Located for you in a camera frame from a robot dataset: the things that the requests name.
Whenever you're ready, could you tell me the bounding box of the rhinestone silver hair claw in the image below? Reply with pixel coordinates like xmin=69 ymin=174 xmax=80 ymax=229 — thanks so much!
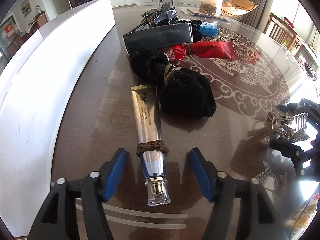
xmin=267 ymin=105 xmax=310 ymax=144

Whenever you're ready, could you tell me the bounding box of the gold cosmetic tube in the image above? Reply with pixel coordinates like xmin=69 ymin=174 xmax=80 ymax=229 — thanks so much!
xmin=131 ymin=85 xmax=171 ymax=206

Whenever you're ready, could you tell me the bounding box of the black velvet pouch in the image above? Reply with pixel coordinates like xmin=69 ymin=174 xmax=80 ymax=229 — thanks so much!
xmin=131 ymin=50 xmax=216 ymax=120

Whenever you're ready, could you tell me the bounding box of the red fabric pouch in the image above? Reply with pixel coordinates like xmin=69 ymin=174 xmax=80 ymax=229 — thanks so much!
xmin=190 ymin=41 xmax=236 ymax=60

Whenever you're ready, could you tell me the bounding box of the blue white medicine box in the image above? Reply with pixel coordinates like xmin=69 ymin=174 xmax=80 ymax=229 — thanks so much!
xmin=199 ymin=22 xmax=219 ymax=37

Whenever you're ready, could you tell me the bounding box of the black knit stitched pouch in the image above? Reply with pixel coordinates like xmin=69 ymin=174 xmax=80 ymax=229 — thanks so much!
xmin=156 ymin=17 xmax=203 ymax=42

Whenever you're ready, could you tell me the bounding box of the small red folding umbrella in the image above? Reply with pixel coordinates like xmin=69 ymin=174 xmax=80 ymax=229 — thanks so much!
xmin=164 ymin=44 xmax=190 ymax=61

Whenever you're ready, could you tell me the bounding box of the black odor bar box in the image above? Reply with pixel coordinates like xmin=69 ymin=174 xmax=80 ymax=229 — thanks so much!
xmin=123 ymin=23 xmax=193 ymax=56

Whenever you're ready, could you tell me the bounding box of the white cardboard sorting box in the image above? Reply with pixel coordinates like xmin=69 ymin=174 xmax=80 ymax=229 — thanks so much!
xmin=1 ymin=0 xmax=115 ymax=237

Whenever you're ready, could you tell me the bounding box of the wooden dining chair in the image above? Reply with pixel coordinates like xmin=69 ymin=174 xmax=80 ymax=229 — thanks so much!
xmin=264 ymin=13 xmax=302 ymax=52

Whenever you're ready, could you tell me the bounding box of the orange lounge chair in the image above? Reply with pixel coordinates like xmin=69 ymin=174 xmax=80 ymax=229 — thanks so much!
xmin=221 ymin=0 xmax=258 ymax=17

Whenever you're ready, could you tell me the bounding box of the clear plastic jar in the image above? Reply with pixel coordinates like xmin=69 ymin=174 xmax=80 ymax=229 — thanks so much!
xmin=199 ymin=0 xmax=223 ymax=16

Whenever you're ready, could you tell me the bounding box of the flat tray under jar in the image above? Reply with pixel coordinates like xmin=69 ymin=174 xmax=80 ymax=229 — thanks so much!
xmin=178 ymin=7 xmax=231 ymax=22

